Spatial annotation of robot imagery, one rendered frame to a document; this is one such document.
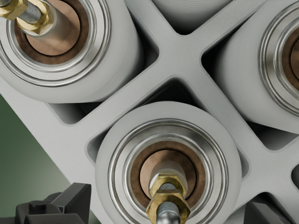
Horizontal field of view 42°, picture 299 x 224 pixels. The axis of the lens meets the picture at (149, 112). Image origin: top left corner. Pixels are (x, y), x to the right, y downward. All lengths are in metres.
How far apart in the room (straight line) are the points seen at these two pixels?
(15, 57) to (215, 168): 0.14
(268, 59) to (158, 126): 0.08
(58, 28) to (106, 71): 0.04
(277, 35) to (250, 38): 0.02
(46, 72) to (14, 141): 0.29
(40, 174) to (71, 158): 0.20
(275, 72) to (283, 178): 0.11
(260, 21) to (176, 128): 0.08
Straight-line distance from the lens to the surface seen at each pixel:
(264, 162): 0.33
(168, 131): 0.24
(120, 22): 0.25
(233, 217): 0.34
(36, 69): 0.26
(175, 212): 0.16
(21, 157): 0.54
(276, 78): 0.25
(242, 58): 0.26
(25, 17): 0.21
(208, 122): 0.25
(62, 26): 0.24
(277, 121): 0.26
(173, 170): 0.22
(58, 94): 0.26
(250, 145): 0.33
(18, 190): 0.54
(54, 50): 0.26
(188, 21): 0.36
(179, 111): 0.25
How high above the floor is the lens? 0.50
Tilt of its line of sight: 87 degrees down
